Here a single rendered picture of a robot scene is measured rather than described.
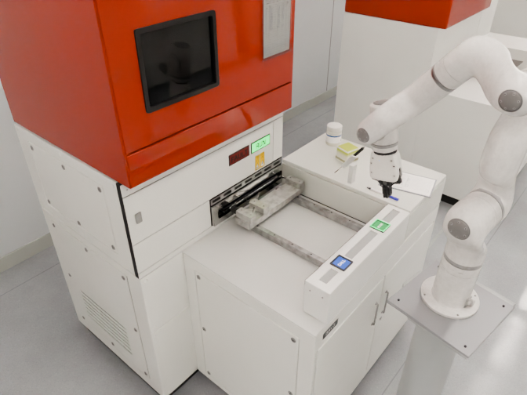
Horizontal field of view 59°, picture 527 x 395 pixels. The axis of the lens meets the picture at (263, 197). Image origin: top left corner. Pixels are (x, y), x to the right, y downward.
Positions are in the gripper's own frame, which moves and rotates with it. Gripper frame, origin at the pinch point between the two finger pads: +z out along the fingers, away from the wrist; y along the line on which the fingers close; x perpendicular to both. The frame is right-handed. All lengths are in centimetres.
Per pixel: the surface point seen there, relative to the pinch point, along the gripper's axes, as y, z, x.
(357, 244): -4.6, 15.3, -13.7
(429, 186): -0.6, 14.9, 36.0
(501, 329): 20, 118, 80
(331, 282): -1.3, 15.6, -35.4
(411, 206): -0.2, 15.4, 18.4
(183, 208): -59, -2, -42
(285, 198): -48, 14, 1
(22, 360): -155, 81, -96
